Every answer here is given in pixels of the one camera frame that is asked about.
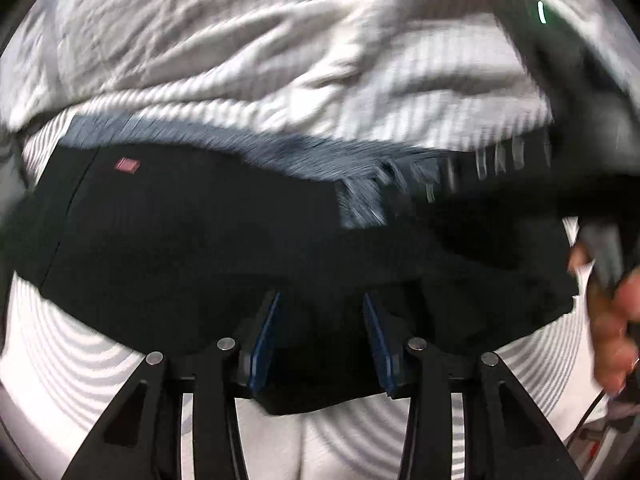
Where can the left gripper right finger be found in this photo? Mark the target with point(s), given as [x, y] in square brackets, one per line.
[505, 434]

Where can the person's right hand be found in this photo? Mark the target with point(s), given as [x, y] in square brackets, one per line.
[615, 353]

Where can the grey striped bed sheet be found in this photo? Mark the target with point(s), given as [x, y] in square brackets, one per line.
[428, 73]

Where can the black garment with patterned lining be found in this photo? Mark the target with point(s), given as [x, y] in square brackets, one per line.
[167, 235]

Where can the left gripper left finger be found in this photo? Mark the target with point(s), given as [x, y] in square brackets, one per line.
[138, 436]

